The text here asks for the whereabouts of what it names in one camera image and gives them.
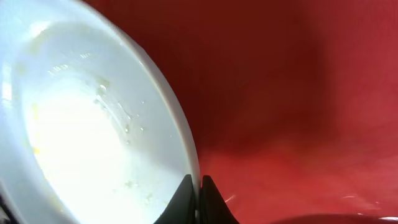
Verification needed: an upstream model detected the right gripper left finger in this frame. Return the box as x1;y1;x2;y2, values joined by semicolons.
154;174;196;224

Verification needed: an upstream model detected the light green plate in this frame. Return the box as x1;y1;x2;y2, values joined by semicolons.
1;0;200;223

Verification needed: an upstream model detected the red serving tray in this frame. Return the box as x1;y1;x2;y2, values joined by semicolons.
91;0;397;223

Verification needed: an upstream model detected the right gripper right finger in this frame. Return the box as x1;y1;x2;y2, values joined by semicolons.
199;175;239;224

